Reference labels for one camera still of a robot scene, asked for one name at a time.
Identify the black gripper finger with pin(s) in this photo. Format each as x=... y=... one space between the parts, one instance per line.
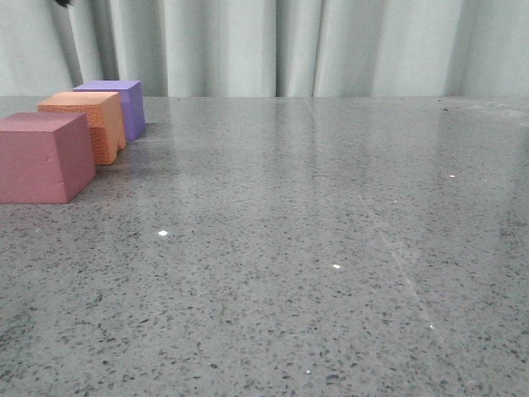
x=64 y=3

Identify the orange foam cube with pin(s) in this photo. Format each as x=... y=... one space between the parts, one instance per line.
x=105 y=120

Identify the purple foam cube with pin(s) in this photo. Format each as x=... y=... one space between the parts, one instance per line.
x=131 y=96

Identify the pale green curtain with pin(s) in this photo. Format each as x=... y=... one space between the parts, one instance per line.
x=269 y=48

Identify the red foam cube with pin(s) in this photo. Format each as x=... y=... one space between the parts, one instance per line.
x=46 y=157

